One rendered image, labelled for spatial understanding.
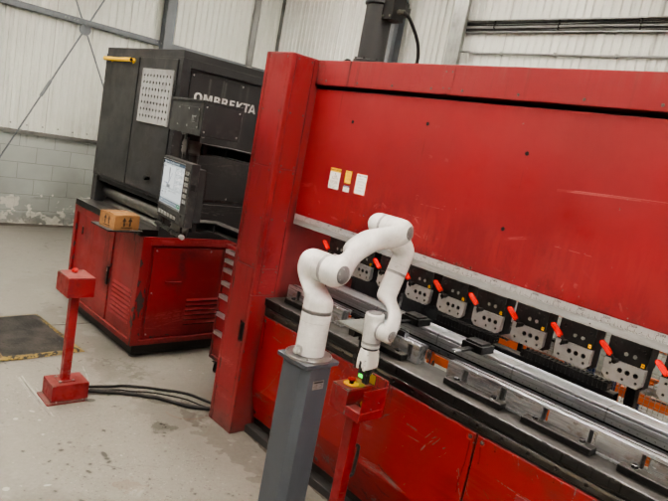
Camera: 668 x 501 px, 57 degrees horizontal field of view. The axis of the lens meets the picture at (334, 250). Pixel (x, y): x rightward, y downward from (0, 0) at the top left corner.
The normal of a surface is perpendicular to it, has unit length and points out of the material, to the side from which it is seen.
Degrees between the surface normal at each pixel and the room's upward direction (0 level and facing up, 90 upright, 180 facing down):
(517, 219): 90
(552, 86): 90
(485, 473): 90
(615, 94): 90
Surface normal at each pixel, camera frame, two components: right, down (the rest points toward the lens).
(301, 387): -0.03, 0.16
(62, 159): 0.67, 0.25
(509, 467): -0.73, -0.02
